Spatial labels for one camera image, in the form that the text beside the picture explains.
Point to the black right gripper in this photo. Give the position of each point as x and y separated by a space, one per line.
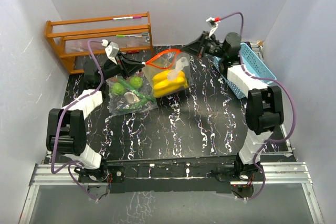
197 46

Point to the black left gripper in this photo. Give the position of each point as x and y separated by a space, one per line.
126 67

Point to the yellow fake banana bunch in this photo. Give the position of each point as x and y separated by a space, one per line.
162 86

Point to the clear zip bag red seal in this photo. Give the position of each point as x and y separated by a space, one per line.
170 59

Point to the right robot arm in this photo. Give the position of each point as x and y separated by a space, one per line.
239 66

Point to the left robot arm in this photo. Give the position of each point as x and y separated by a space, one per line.
66 130

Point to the green fake lime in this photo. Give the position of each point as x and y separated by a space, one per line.
117 89
136 82

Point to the clear bag with green food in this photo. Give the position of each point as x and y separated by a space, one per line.
133 100

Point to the orange wooden rack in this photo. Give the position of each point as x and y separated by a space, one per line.
68 38

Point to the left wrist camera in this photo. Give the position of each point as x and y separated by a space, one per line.
112 50

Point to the aluminium frame rail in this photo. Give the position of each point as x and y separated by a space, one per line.
274 173

